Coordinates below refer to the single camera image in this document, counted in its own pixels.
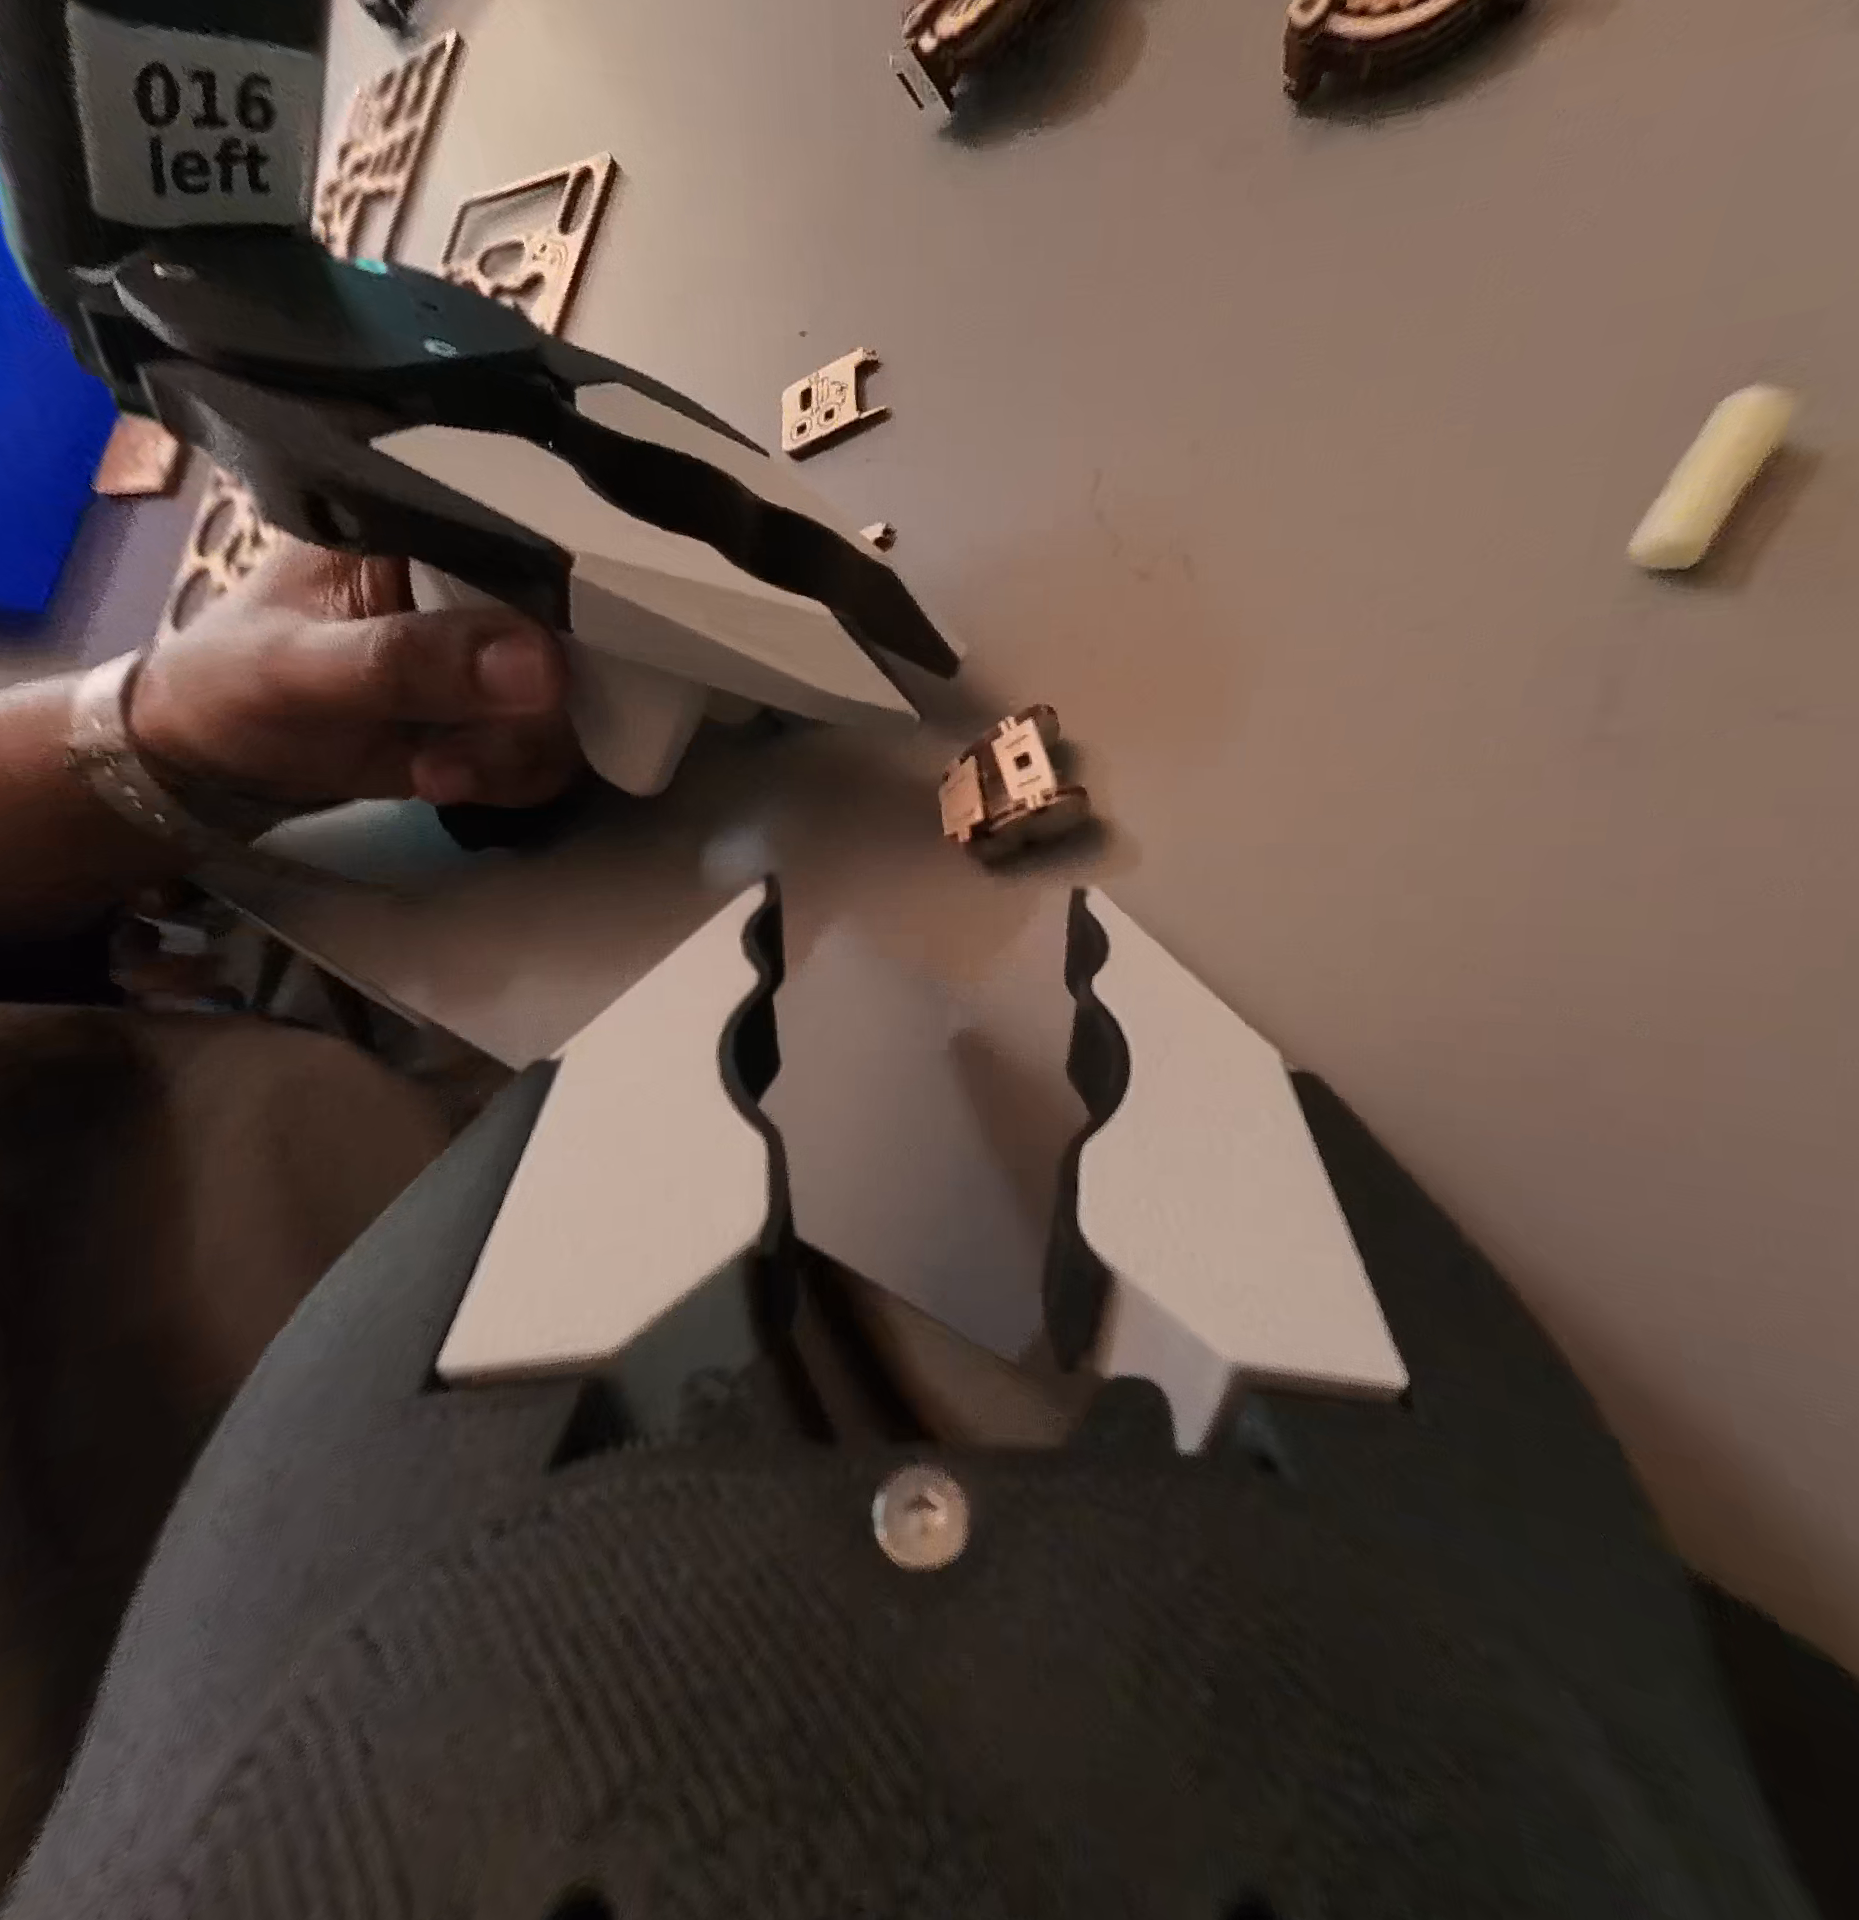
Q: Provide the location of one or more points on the wooden sheet with round holes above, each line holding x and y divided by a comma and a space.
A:
235, 566

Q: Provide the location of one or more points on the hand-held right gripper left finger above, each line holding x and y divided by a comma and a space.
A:
629, 1174

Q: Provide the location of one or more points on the wooden gear assembly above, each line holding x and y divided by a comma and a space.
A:
964, 37
1396, 42

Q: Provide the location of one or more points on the blue box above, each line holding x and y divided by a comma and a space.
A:
22, 448

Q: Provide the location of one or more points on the long wooden cutout sheet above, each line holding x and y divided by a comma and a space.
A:
390, 143

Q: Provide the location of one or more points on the person's leg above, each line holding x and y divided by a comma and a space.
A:
165, 1314

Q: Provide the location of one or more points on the person's left hand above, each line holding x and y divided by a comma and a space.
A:
309, 697

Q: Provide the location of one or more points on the beige wristband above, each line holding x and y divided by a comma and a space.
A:
108, 741

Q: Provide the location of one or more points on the small brown wooden piece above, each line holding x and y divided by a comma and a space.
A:
131, 456

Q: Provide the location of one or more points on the flat wooden piece with diagram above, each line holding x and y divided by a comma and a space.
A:
836, 399

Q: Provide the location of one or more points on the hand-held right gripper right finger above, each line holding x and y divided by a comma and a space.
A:
1230, 1215

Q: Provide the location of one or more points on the small wooden block assembly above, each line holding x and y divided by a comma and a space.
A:
1017, 775

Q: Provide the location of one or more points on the cream wax stick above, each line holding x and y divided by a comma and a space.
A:
1708, 481

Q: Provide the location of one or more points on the square wooden cutout sheet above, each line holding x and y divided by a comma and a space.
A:
532, 240

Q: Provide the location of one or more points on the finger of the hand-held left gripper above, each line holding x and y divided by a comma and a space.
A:
684, 614
684, 435

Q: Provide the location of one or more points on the person's left forearm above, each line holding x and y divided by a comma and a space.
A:
27, 810

